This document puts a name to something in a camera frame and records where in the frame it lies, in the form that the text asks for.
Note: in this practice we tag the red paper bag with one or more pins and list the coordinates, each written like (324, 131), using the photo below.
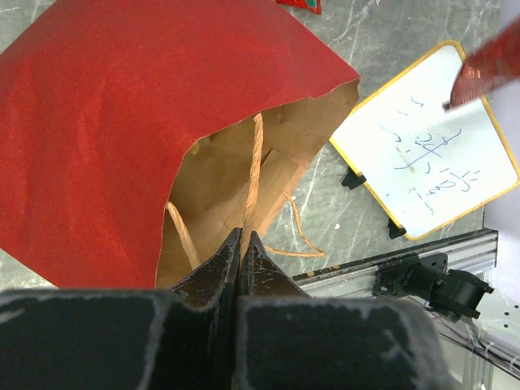
(135, 135)

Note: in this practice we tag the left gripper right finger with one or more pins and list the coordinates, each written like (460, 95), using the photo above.
(286, 339)

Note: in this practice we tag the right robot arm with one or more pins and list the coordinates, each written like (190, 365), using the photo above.
(453, 294)

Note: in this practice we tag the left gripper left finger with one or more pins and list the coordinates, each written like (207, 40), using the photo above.
(168, 338)

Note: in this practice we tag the small whiteboard yellow frame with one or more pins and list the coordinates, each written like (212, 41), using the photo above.
(427, 166)

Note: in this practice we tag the aluminium rail frame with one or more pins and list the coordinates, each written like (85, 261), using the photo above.
(473, 252)

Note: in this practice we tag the red Doritos bag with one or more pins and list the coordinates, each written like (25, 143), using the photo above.
(490, 67)

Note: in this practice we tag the red noodle snack bag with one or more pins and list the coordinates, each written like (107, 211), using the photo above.
(313, 6)

